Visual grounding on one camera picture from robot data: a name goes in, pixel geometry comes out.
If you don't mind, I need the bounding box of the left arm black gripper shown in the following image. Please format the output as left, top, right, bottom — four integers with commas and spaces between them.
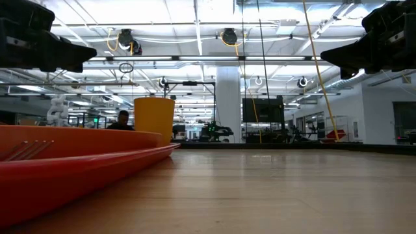
0, 0, 98, 73

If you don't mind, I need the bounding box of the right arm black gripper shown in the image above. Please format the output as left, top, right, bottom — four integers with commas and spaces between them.
320, 0, 416, 80

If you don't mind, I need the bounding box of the orange round plate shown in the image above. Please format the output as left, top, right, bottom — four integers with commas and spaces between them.
0, 124, 164, 163

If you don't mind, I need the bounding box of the fork with red handle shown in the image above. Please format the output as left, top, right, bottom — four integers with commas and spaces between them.
0, 140, 55, 163

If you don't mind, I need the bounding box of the orange plastic cup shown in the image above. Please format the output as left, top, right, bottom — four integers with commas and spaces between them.
133, 97, 176, 148

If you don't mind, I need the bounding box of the red plastic tray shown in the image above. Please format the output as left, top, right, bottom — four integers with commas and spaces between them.
0, 142, 181, 228

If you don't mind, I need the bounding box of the white robot figure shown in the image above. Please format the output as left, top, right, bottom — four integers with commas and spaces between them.
46, 94, 70, 128

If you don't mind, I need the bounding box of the red background object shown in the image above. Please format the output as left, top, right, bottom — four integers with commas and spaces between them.
326, 129, 347, 142

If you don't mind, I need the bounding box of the person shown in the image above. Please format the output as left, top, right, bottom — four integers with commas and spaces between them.
106, 109, 136, 131

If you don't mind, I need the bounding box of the black display screen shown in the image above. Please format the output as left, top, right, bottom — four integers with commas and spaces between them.
242, 96, 285, 124

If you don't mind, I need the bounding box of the white building pillar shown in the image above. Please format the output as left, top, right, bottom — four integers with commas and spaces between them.
215, 66, 242, 144

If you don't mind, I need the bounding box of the long ceiling light strip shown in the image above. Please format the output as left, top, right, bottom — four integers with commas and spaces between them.
83, 55, 333, 62

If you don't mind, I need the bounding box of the silver ventilation duct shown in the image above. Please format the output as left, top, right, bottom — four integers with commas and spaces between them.
324, 68, 384, 91

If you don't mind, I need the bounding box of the hanging yellow cable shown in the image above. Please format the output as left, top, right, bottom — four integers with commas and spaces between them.
302, 0, 341, 142

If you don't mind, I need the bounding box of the black ceiling cable reel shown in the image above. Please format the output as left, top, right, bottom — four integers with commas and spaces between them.
117, 28, 144, 56
221, 27, 239, 47

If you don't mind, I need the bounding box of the black aluminium table frame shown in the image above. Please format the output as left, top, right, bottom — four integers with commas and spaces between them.
178, 142, 416, 155

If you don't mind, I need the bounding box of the background black rig frame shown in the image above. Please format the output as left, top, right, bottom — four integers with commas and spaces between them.
163, 80, 217, 138

